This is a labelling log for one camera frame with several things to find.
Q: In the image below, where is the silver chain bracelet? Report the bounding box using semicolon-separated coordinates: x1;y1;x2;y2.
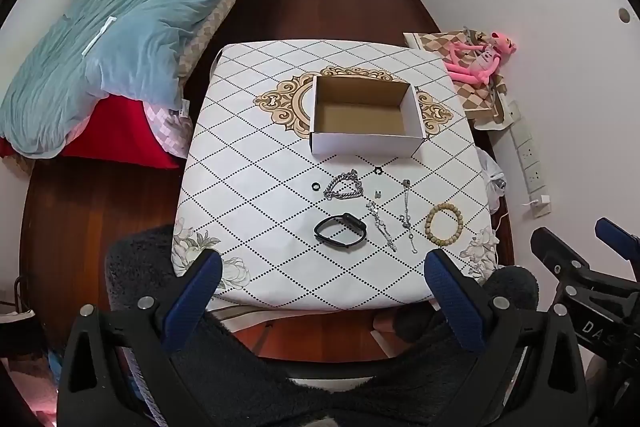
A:
322;169;362;203

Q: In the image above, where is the pink checkered blanket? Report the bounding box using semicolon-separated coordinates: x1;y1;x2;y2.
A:
142;102;193;159

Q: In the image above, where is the white power strip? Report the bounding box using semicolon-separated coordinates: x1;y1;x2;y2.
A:
506;101;551;219

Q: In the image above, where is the red bed sheet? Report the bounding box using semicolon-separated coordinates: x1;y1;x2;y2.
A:
0;95;181;170

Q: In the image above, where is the white plastic bag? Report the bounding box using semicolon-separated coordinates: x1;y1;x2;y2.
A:
476;147;506;215

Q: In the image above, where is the wooden bead bracelet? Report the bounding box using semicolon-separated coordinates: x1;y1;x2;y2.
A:
424;202;463;244

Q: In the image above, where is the white diamond-pattern tablecloth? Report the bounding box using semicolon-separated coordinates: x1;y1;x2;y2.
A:
171;39;491;312

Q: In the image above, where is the silver link necklace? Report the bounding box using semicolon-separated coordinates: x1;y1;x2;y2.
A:
364;199;398;253

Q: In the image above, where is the beige patterned mattress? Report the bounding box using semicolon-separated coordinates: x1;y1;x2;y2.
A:
178;0;236;87

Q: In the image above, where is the black smart band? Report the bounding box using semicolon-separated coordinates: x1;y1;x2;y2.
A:
314;212;367;251

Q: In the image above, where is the thin silver charm chain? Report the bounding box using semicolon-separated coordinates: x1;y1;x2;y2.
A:
398;178;418;254

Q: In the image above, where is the teal blue duvet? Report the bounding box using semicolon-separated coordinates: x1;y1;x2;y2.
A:
1;0;219;159

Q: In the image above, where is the white cardboard box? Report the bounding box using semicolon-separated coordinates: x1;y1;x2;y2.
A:
309;75;426;158

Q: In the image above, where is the pink panther plush toy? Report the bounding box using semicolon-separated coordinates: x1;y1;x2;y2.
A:
445;31;518;86

